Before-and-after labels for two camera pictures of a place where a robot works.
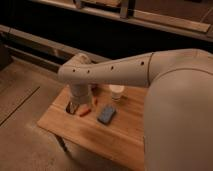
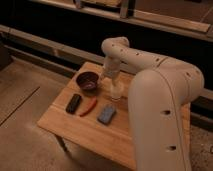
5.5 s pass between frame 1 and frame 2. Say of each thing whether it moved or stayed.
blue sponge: stayed
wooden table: stayed
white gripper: moved
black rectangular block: stayed
